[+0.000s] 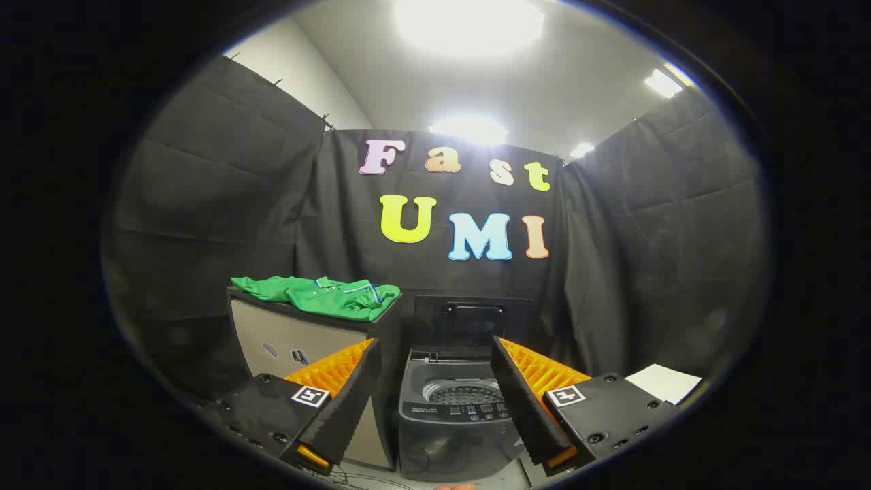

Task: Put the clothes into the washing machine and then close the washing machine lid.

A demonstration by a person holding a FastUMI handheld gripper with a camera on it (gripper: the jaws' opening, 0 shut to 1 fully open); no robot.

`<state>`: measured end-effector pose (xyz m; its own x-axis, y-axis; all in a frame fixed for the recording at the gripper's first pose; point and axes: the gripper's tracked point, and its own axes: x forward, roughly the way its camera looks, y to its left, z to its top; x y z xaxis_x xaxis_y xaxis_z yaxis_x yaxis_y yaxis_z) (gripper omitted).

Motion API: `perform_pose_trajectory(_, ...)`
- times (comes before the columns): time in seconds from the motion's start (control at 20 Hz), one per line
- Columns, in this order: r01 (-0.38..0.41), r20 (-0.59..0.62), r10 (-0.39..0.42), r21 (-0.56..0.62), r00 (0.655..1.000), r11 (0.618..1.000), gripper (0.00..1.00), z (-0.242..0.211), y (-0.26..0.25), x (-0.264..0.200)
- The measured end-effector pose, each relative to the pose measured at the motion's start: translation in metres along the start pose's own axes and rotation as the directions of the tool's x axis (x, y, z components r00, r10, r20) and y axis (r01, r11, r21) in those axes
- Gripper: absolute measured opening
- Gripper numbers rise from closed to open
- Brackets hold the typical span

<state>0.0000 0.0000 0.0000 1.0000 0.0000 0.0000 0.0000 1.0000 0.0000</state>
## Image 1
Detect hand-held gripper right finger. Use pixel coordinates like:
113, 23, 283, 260
490, 335, 676, 477

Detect black backdrop cloth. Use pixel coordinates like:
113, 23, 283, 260
102, 54, 766, 409

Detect rectangular ceiling light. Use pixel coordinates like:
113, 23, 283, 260
644, 68, 683, 99

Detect cables on floor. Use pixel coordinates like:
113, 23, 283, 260
299, 463, 416, 490

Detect ceiling light above backdrop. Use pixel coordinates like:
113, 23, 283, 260
429, 117, 509, 146

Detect large round ceiling light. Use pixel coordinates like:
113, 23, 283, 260
395, 0, 545, 59

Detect green polo shirt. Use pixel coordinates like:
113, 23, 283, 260
230, 275, 402, 322

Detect grey cabinet with dark top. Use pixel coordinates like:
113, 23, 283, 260
227, 286, 404, 472

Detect grey washing machine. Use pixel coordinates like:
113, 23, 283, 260
397, 347, 538, 483

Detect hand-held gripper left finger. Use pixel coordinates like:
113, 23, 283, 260
204, 338, 383, 477

